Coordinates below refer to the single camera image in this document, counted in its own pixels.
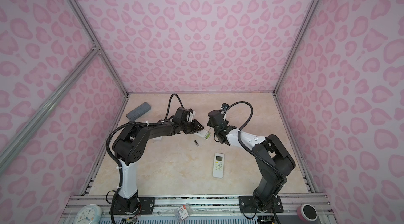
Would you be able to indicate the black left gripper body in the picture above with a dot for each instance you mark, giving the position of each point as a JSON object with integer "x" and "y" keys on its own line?
{"x": 189, "y": 128}

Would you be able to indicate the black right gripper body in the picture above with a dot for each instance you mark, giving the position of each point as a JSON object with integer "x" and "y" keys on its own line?
{"x": 210, "y": 123}

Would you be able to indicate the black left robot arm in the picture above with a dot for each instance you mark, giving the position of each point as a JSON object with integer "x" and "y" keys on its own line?
{"x": 126, "y": 145}

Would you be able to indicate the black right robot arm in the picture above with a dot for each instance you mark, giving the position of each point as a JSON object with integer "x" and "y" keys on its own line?
{"x": 274, "y": 161}

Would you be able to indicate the grey rectangular sponge block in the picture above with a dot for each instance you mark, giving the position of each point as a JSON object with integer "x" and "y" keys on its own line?
{"x": 138, "y": 112}

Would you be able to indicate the small clear parts box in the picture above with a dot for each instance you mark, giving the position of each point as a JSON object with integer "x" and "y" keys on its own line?
{"x": 183, "y": 212}

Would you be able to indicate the white analog clock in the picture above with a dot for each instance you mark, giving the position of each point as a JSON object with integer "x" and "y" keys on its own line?
{"x": 90, "y": 214}

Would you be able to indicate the pink tape roll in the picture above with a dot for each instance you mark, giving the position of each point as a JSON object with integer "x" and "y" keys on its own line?
{"x": 307, "y": 213}

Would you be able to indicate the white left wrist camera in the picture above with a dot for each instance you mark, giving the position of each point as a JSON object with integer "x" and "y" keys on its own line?
{"x": 191, "y": 115}

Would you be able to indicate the aluminium front rail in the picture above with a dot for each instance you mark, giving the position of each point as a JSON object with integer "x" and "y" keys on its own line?
{"x": 205, "y": 209}

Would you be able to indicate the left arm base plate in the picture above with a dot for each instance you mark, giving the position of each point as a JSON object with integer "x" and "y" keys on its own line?
{"x": 145, "y": 205}

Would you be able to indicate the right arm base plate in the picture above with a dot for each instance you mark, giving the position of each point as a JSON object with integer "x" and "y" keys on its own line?
{"x": 251, "y": 204}

